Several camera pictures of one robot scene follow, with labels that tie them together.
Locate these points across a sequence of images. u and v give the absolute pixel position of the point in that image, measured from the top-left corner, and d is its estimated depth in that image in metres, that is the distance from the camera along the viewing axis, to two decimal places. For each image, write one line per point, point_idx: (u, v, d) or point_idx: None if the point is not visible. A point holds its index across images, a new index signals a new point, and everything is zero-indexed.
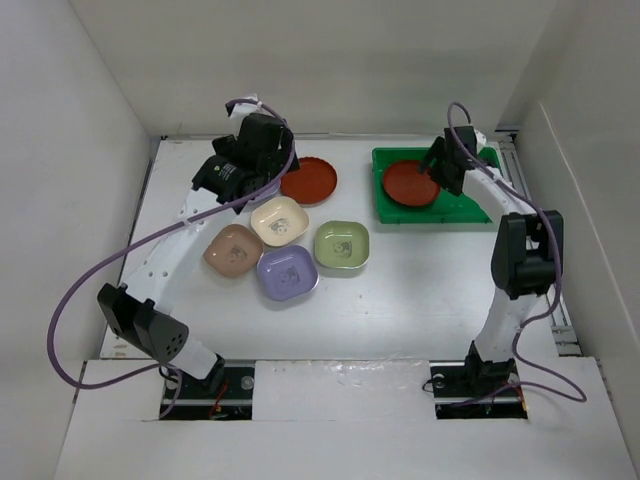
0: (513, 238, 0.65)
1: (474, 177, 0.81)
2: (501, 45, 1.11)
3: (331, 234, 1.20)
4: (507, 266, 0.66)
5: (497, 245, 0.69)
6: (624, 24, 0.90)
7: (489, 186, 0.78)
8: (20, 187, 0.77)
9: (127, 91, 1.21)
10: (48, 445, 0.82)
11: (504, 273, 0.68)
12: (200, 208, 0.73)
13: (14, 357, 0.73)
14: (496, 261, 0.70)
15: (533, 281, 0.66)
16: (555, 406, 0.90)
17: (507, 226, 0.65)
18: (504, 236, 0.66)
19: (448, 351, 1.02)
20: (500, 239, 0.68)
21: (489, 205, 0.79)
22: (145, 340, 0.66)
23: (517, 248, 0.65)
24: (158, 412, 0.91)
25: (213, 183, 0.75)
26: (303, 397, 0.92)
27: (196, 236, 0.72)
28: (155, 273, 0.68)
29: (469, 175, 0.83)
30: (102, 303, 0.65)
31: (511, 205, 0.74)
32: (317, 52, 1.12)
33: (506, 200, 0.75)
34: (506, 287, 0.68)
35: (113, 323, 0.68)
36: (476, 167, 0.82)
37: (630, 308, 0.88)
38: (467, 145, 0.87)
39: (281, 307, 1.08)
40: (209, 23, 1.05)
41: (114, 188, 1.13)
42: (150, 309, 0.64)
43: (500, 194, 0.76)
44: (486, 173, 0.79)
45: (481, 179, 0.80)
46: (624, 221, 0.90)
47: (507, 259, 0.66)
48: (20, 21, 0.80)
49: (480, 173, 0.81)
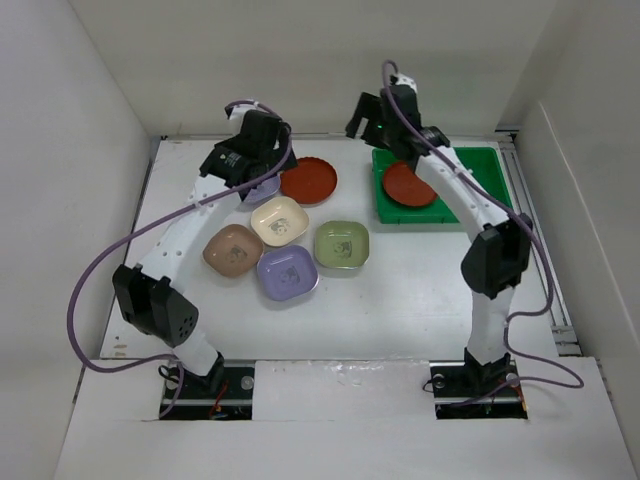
0: (490, 255, 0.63)
1: (432, 167, 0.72)
2: (501, 45, 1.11)
3: (331, 234, 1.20)
4: (485, 277, 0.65)
5: (469, 255, 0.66)
6: (623, 23, 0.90)
7: (450, 182, 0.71)
8: (21, 187, 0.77)
9: (127, 91, 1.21)
10: (48, 445, 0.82)
11: (478, 278, 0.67)
12: (211, 191, 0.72)
13: (14, 356, 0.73)
14: (467, 264, 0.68)
15: (506, 278, 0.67)
16: (555, 406, 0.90)
17: (483, 246, 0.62)
18: (477, 249, 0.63)
19: (448, 351, 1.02)
20: (472, 251, 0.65)
21: (449, 200, 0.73)
22: (162, 320, 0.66)
23: (492, 260, 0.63)
24: (158, 412, 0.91)
25: (218, 170, 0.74)
26: (303, 397, 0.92)
27: (207, 218, 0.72)
28: (169, 252, 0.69)
29: (424, 161, 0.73)
30: (117, 283, 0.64)
31: (482, 210, 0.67)
32: (317, 53, 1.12)
33: (475, 205, 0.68)
34: (483, 289, 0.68)
35: (125, 305, 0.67)
36: (430, 153, 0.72)
37: (629, 307, 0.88)
38: (411, 116, 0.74)
39: (281, 307, 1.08)
40: (210, 23, 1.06)
41: (114, 189, 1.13)
42: (166, 287, 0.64)
43: (466, 193, 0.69)
44: (447, 163, 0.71)
45: (441, 171, 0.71)
46: (623, 221, 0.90)
47: (486, 272, 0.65)
48: (21, 22, 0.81)
49: (437, 161, 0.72)
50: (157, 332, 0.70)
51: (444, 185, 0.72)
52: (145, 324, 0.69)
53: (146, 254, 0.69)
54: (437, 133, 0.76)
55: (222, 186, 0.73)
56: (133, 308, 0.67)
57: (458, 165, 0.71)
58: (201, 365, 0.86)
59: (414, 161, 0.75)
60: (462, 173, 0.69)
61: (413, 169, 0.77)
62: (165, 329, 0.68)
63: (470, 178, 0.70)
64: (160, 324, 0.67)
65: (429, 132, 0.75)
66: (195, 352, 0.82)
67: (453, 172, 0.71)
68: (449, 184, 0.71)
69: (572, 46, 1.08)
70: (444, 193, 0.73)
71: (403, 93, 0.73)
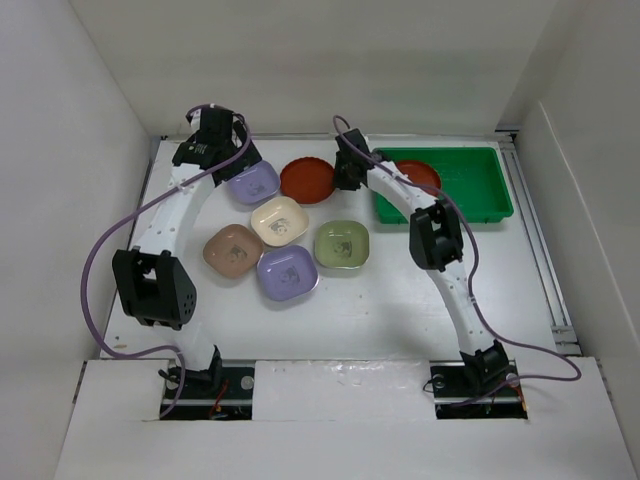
0: (422, 230, 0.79)
1: (377, 176, 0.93)
2: (501, 46, 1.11)
3: (331, 234, 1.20)
4: (425, 250, 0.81)
5: (413, 237, 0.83)
6: (624, 23, 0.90)
7: (391, 184, 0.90)
8: (20, 187, 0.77)
9: (127, 91, 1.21)
10: (48, 446, 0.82)
11: (422, 255, 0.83)
12: (188, 175, 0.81)
13: (14, 357, 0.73)
14: (415, 245, 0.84)
15: (447, 255, 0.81)
16: (555, 404, 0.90)
17: (416, 222, 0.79)
18: (414, 229, 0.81)
19: (448, 351, 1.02)
20: (414, 233, 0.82)
21: (395, 200, 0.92)
22: (166, 291, 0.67)
23: (427, 236, 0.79)
24: (159, 412, 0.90)
25: (190, 158, 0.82)
26: (304, 397, 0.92)
27: (191, 198, 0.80)
28: (163, 230, 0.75)
29: (371, 175, 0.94)
30: (118, 266, 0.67)
31: (415, 200, 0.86)
32: (317, 52, 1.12)
33: (409, 196, 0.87)
34: (429, 265, 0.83)
35: (127, 290, 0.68)
36: (374, 166, 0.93)
37: (630, 307, 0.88)
38: (359, 145, 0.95)
39: (281, 307, 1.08)
40: (210, 23, 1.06)
41: (114, 189, 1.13)
42: (168, 258, 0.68)
43: (402, 190, 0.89)
44: (385, 171, 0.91)
45: (383, 178, 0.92)
46: (624, 221, 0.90)
47: (423, 245, 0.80)
48: (20, 23, 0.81)
49: (380, 171, 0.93)
50: (162, 316, 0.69)
51: (389, 188, 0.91)
52: (149, 309, 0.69)
53: (141, 237, 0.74)
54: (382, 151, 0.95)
55: (198, 170, 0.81)
56: (135, 290, 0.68)
57: (395, 171, 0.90)
58: (202, 359, 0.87)
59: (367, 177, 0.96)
60: (397, 176, 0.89)
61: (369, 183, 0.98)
62: (171, 306, 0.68)
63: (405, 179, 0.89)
64: (164, 302, 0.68)
65: (375, 154, 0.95)
66: (194, 348, 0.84)
67: (391, 176, 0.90)
68: (390, 186, 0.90)
69: (573, 46, 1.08)
70: (391, 196, 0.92)
71: (352, 130, 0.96)
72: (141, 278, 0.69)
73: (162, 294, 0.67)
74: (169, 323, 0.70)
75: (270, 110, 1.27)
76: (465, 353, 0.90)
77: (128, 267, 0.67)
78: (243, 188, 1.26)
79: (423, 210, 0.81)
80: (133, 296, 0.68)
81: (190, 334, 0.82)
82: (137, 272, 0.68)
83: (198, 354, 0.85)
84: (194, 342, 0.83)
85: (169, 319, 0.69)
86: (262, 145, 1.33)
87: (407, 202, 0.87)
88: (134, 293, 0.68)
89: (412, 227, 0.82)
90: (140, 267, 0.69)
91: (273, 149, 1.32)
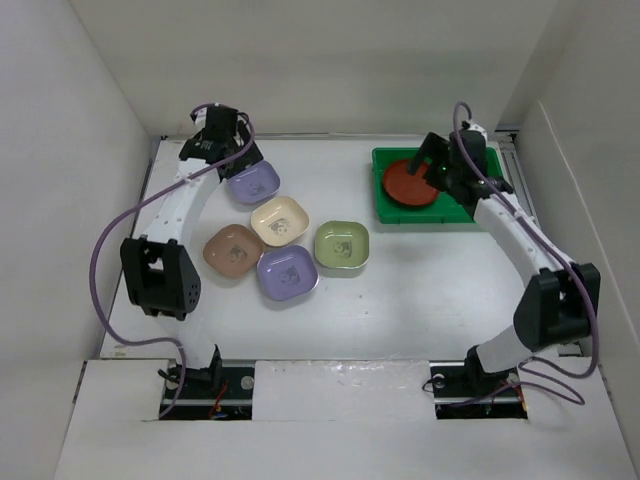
0: (548, 303, 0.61)
1: (489, 210, 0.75)
2: (501, 46, 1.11)
3: (331, 234, 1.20)
4: (539, 329, 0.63)
5: (525, 301, 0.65)
6: (624, 23, 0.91)
7: (508, 224, 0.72)
8: (22, 187, 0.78)
9: (127, 92, 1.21)
10: (48, 445, 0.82)
11: (531, 331, 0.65)
12: (194, 170, 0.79)
13: (15, 356, 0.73)
14: (523, 312, 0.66)
15: (564, 340, 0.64)
16: (555, 406, 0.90)
17: (541, 291, 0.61)
18: (532, 293, 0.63)
19: (447, 350, 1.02)
20: (530, 301, 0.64)
21: (511, 247, 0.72)
22: (173, 280, 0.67)
23: (548, 309, 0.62)
24: (158, 412, 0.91)
25: (196, 154, 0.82)
26: (304, 397, 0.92)
27: (196, 192, 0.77)
28: (170, 220, 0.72)
29: (483, 204, 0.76)
30: (126, 256, 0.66)
31: (540, 254, 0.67)
32: (317, 53, 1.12)
33: (533, 248, 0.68)
34: (534, 343, 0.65)
35: (134, 280, 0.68)
36: (492, 197, 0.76)
37: (629, 307, 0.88)
38: (476, 160, 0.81)
39: (281, 307, 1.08)
40: (209, 23, 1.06)
41: (115, 188, 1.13)
42: (175, 247, 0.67)
43: (523, 235, 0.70)
44: (507, 207, 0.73)
45: (499, 213, 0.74)
46: (624, 221, 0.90)
47: (540, 323, 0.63)
48: (21, 24, 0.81)
49: (496, 205, 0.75)
50: (167, 305, 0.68)
51: (502, 228, 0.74)
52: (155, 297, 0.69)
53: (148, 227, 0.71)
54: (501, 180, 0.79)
55: (204, 165, 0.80)
56: (142, 279, 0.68)
57: (517, 209, 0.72)
58: (202, 355, 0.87)
59: (472, 207, 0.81)
60: (522, 217, 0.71)
61: (472, 215, 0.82)
62: (177, 295, 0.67)
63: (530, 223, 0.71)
64: (171, 290, 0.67)
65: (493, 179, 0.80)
66: (195, 341, 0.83)
67: (513, 216, 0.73)
68: (507, 227, 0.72)
69: (573, 46, 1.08)
70: (505, 242, 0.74)
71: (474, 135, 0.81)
72: (148, 267, 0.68)
73: (169, 283, 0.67)
74: (173, 311, 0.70)
75: (270, 110, 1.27)
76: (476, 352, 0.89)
77: (135, 256, 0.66)
78: (243, 188, 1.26)
79: (552, 273, 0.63)
80: (139, 285, 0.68)
81: (192, 331, 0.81)
82: (144, 261, 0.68)
83: (199, 351, 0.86)
84: (195, 334, 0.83)
85: (173, 307, 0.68)
86: (262, 145, 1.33)
87: (526, 253, 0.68)
88: (140, 281, 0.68)
89: (527, 290, 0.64)
90: (146, 256, 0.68)
91: (273, 149, 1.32)
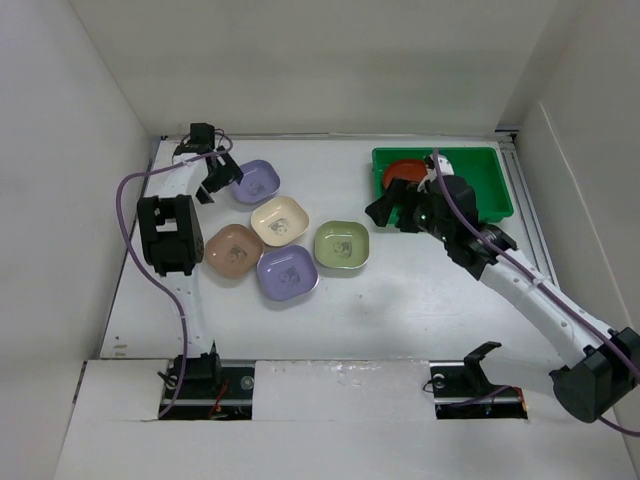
0: (601, 384, 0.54)
1: (502, 276, 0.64)
2: (501, 46, 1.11)
3: (331, 234, 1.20)
4: (592, 408, 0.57)
5: (569, 382, 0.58)
6: (624, 23, 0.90)
7: (528, 292, 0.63)
8: (22, 187, 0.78)
9: (127, 92, 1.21)
10: (48, 445, 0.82)
11: (581, 406, 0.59)
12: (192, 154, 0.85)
13: (16, 356, 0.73)
14: (567, 389, 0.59)
15: (611, 405, 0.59)
16: (555, 405, 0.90)
17: (594, 377, 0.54)
18: (579, 377, 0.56)
19: (447, 350, 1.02)
20: (578, 383, 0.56)
21: (535, 317, 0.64)
22: (186, 232, 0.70)
23: (600, 390, 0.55)
24: (158, 412, 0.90)
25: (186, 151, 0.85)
26: (303, 397, 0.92)
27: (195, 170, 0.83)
28: (176, 185, 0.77)
29: (492, 270, 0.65)
30: (141, 213, 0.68)
31: (576, 327, 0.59)
32: (317, 53, 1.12)
33: (566, 321, 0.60)
34: (585, 415, 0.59)
35: (148, 234, 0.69)
36: (498, 262, 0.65)
37: (629, 308, 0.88)
38: (468, 214, 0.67)
39: (282, 307, 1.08)
40: (209, 23, 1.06)
41: (115, 188, 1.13)
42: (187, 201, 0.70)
43: (551, 307, 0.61)
44: (522, 272, 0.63)
45: (514, 279, 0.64)
46: (624, 221, 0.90)
47: (593, 403, 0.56)
48: (21, 24, 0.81)
49: (508, 268, 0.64)
50: (180, 256, 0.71)
51: (520, 296, 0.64)
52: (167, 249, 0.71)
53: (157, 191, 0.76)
54: (499, 233, 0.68)
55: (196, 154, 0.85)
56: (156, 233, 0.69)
57: (534, 273, 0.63)
58: (203, 343, 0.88)
59: (477, 268, 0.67)
60: (543, 283, 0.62)
61: (474, 277, 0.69)
62: (190, 246, 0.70)
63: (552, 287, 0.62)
64: (184, 242, 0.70)
65: (489, 231, 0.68)
66: (197, 314, 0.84)
67: (530, 281, 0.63)
68: (528, 296, 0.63)
69: (573, 46, 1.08)
70: (525, 310, 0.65)
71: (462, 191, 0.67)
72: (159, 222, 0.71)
73: (182, 235, 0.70)
74: (183, 263, 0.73)
75: (270, 110, 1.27)
76: (475, 357, 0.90)
77: (150, 212, 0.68)
78: (243, 188, 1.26)
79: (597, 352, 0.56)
80: (153, 238, 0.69)
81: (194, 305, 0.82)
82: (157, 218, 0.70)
83: (200, 330, 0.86)
84: (197, 306, 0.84)
85: (185, 258, 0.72)
86: (262, 145, 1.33)
87: (560, 328, 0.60)
88: (155, 234, 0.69)
89: (572, 371, 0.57)
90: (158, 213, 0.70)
91: (273, 149, 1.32)
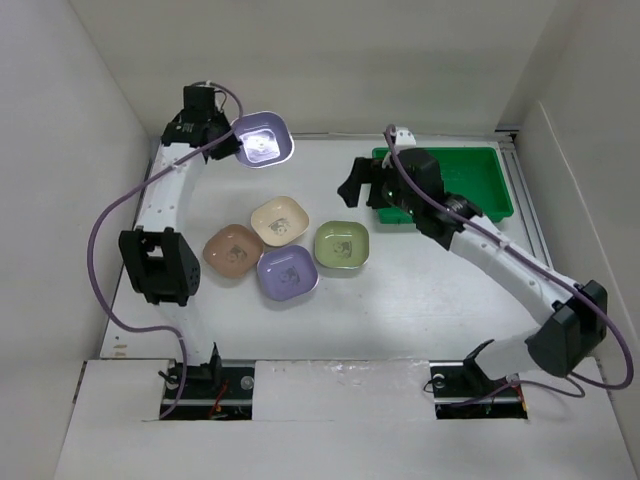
0: (570, 336, 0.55)
1: (470, 242, 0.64)
2: (501, 45, 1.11)
3: (332, 234, 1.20)
4: (563, 361, 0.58)
5: (541, 338, 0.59)
6: (624, 23, 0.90)
7: (496, 256, 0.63)
8: (22, 187, 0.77)
9: (127, 92, 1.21)
10: (47, 445, 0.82)
11: (553, 360, 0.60)
12: (180, 155, 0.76)
13: (16, 356, 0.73)
14: (540, 345, 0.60)
15: (581, 357, 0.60)
16: (555, 406, 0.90)
17: (561, 328, 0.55)
18: (550, 332, 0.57)
19: (447, 351, 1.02)
20: (548, 336, 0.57)
21: (504, 279, 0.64)
22: (175, 267, 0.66)
23: (570, 343, 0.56)
24: (158, 412, 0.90)
25: (180, 138, 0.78)
26: (303, 397, 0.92)
27: (184, 177, 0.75)
28: (163, 209, 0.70)
29: (460, 238, 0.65)
30: (124, 249, 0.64)
31: (544, 284, 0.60)
32: (317, 52, 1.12)
33: (534, 280, 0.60)
34: (559, 369, 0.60)
35: (136, 269, 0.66)
36: (465, 229, 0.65)
37: (628, 308, 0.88)
38: (433, 184, 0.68)
39: (281, 307, 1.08)
40: (209, 23, 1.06)
41: (114, 188, 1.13)
42: (174, 235, 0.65)
43: (519, 268, 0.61)
44: (488, 237, 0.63)
45: (481, 245, 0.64)
46: (624, 221, 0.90)
47: (565, 356, 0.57)
48: (21, 24, 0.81)
49: (475, 234, 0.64)
50: (172, 288, 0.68)
51: (489, 260, 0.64)
52: (158, 282, 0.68)
53: (142, 218, 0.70)
54: (465, 202, 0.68)
55: (189, 148, 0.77)
56: (144, 268, 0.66)
57: (500, 236, 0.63)
58: (203, 353, 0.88)
59: (447, 239, 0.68)
60: (509, 246, 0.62)
61: (445, 246, 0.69)
62: (180, 279, 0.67)
63: (518, 248, 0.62)
64: (174, 274, 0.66)
65: (455, 201, 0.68)
66: (196, 335, 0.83)
67: (497, 244, 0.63)
68: (496, 260, 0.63)
69: (573, 47, 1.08)
70: (494, 273, 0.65)
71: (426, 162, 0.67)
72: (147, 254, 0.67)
73: (171, 270, 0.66)
74: (176, 294, 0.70)
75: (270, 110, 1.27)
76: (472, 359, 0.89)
77: (136, 247, 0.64)
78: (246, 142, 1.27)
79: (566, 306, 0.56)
80: (142, 273, 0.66)
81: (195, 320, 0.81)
82: (144, 251, 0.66)
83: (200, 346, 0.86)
84: (197, 329, 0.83)
85: (177, 291, 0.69)
86: None
87: (528, 287, 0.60)
88: (143, 269, 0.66)
89: (543, 326, 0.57)
90: (144, 246, 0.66)
91: None
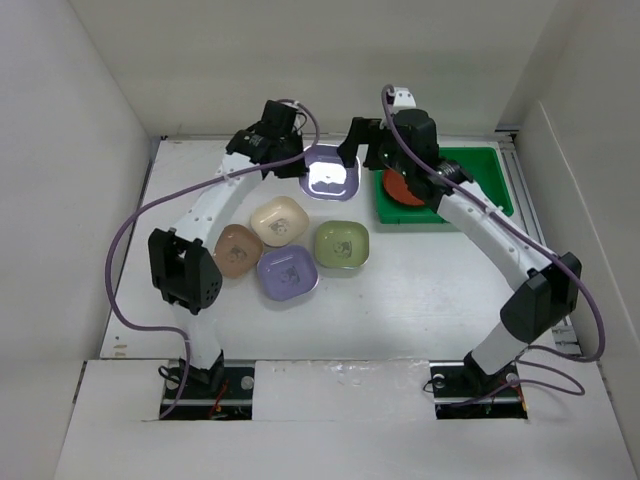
0: (540, 301, 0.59)
1: (457, 206, 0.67)
2: (501, 45, 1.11)
3: (331, 234, 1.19)
4: (529, 325, 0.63)
5: (513, 302, 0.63)
6: (624, 23, 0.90)
7: (481, 222, 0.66)
8: (22, 187, 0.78)
9: (127, 92, 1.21)
10: (47, 445, 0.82)
11: (521, 324, 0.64)
12: (238, 167, 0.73)
13: (16, 356, 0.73)
14: (511, 310, 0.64)
15: (548, 323, 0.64)
16: (555, 406, 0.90)
17: (532, 293, 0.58)
18: (522, 296, 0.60)
19: (447, 350, 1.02)
20: (519, 300, 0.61)
21: (486, 244, 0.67)
22: (192, 278, 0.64)
23: (539, 308, 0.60)
24: (159, 412, 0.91)
25: (243, 149, 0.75)
26: (303, 397, 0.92)
27: (234, 190, 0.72)
28: (201, 218, 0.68)
29: (448, 201, 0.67)
30: (152, 247, 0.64)
31: (522, 253, 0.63)
32: (317, 52, 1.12)
33: (514, 247, 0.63)
34: (526, 333, 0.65)
35: (157, 268, 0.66)
36: (454, 193, 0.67)
37: (628, 308, 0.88)
38: (429, 147, 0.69)
39: (281, 308, 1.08)
40: (209, 23, 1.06)
41: (114, 188, 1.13)
42: (200, 246, 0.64)
43: (501, 233, 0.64)
44: (475, 203, 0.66)
45: (468, 210, 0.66)
46: (624, 221, 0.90)
47: (531, 321, 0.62)
48: (21, 25, 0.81)
49: (462, 199, 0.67)
50: (184, 296, 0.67)
51: (474, 225, 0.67)
52: (175, 286, 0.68)
53: (179, 220, 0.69)
54: (458, 167, 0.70)
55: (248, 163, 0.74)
56: (165, 269, 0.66)
57: (486, 203, 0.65)
58: (206, 359, 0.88)
59: (436, 201, 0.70)
60: (495, 212, 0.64)
61: (433, 207, 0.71)
62: (192, 291, 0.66)
63: (503, 216, 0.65)
64: (190, 285, 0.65)
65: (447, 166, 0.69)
66: (203, 340, 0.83)
67: (482, 211, 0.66)
68: (480, 225, 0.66)
69: (573, 46, 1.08)
70: (477, 237, 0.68)
71: (425, 122, 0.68)
72: (174, 257, 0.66)
73: (188, 280, 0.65)
74: (189, 302, 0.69)
75: None
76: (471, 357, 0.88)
77: (161, 246, 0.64)
78: None
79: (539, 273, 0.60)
80: (161, 272, 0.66)
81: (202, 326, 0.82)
82: (171, 253, 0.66)
83: (204, 350, 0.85)
84: (205, 333, 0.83)
85: (189, 300, 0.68)
86: None
87: (506, 254, 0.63)
88: (163, 270, 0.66)
89: (516, 290, 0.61)
90: (174, 248, 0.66)
91: None
